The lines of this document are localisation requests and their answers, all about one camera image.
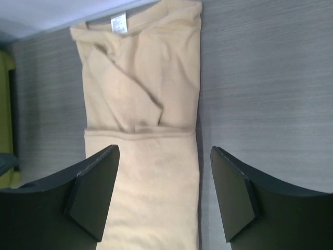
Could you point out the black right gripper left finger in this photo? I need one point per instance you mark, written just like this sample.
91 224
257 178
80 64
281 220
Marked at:
65 210

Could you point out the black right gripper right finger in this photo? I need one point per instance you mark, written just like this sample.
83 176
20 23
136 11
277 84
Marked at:
260 211

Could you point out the olive green plastic bin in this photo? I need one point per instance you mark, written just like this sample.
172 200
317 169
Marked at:
10 173

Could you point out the beige t shirt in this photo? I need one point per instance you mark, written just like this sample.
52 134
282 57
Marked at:
141 83

